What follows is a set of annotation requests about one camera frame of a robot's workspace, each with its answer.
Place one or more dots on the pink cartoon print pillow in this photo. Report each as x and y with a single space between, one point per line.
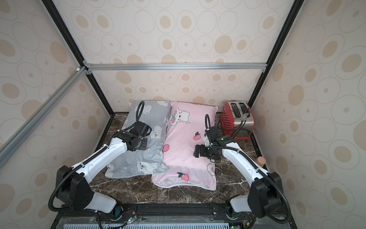
186 130

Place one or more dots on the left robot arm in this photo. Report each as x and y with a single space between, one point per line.
72 190

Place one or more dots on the left diagonal aluminium bar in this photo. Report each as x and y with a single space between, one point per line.
18 138

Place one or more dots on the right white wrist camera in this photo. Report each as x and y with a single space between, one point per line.
208 139

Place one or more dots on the grey bear print pillow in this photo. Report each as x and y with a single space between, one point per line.
150 118

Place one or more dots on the red and silver toaster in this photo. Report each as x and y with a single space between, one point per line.
237 120

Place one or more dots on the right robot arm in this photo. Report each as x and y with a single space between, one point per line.
266 197

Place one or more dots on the small cork-topped glass jar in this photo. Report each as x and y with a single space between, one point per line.
261 161

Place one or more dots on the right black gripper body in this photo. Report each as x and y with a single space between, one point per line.
197 151

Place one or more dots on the horizontal aluminium frame bar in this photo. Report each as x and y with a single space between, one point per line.
176 66

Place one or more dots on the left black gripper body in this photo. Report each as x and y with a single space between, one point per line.
143 145

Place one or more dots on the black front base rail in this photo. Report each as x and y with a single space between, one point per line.
168 216

